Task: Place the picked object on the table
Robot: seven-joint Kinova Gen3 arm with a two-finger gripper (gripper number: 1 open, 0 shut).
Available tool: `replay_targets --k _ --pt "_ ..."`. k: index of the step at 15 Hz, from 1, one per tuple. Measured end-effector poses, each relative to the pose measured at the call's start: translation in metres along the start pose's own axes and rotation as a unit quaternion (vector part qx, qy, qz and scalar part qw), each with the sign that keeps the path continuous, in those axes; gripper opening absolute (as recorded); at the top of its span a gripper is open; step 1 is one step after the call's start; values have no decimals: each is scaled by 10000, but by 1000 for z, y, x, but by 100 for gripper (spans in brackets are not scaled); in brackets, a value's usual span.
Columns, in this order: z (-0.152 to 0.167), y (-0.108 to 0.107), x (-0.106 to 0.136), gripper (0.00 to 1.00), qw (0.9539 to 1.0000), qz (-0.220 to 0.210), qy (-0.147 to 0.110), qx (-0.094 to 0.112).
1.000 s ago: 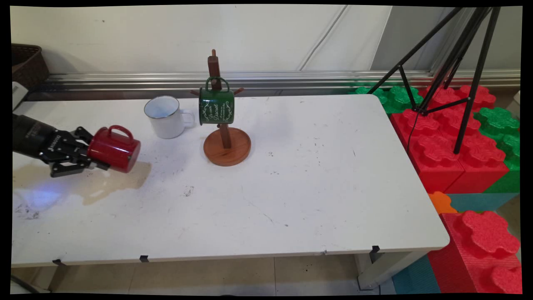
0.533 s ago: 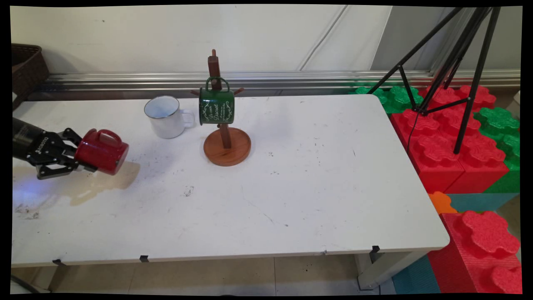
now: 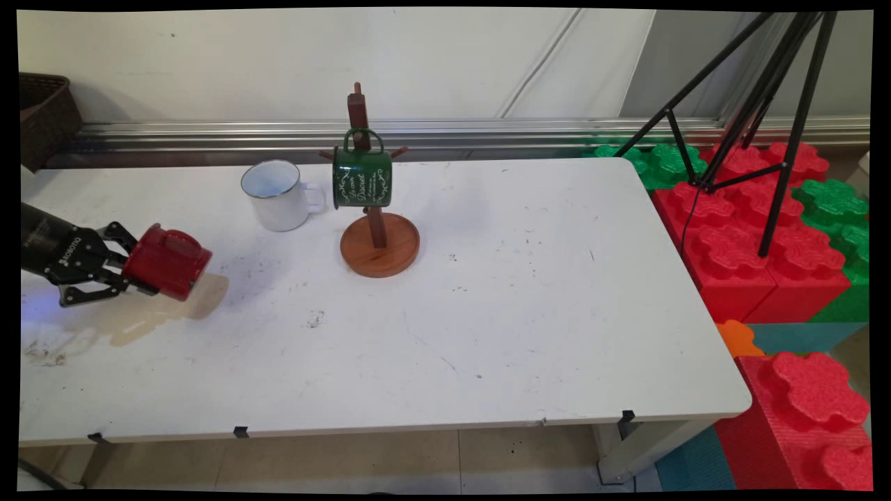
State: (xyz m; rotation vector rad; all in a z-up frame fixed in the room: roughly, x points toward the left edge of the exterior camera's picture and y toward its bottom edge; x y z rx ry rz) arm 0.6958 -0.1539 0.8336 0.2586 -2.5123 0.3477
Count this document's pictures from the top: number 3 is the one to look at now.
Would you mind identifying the white enamel mug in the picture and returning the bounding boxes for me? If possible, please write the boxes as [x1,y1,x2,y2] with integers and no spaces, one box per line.
[240,159,328,234]

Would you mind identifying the green enamel mug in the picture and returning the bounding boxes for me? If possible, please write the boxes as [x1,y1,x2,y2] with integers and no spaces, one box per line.
[331,127,394,210]

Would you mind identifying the red enamel mug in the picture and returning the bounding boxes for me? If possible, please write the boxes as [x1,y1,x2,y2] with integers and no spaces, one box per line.
[122,222,214,302]

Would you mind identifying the orange foam piece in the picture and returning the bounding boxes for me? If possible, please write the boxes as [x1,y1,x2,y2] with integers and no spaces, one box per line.
[715,319,766,360]

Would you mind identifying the black floor cable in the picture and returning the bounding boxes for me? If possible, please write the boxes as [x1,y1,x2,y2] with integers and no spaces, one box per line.
[19,456,68,491]

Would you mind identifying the green foam block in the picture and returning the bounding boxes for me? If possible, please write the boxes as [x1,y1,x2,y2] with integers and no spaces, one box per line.
[790,178,871,324]
[581,136,709,191]

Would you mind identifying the wooden mug tree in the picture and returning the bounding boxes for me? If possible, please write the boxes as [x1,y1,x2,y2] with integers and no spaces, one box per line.
[317,81,422,280]

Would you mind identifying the red foam block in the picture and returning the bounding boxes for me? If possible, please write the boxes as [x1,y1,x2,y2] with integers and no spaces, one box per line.
[713,350,874,492]
[651,180,780,325]
[700,139,854,325]

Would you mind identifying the metal wall rail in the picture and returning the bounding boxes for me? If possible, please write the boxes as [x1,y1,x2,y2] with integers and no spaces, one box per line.
[73,116,871,165]

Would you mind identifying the teal foam mat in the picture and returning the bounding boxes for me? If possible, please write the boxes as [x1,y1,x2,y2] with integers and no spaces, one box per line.
[653,424,739,492]

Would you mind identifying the white table leg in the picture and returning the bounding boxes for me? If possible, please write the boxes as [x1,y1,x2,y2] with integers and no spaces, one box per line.
[592,417,718,486]

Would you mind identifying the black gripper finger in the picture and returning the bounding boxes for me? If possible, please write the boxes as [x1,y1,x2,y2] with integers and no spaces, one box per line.
[97,221,139,259]
[58,274,158,308]

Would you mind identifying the brown wicker basket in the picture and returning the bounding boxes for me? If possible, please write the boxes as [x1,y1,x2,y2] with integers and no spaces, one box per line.
[19,73,85,174]

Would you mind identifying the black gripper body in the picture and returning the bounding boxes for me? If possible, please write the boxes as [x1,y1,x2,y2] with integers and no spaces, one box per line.
[20,202,113,287]

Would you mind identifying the black tripod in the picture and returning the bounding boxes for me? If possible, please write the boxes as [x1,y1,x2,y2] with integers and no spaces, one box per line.
[613,10,840,259]

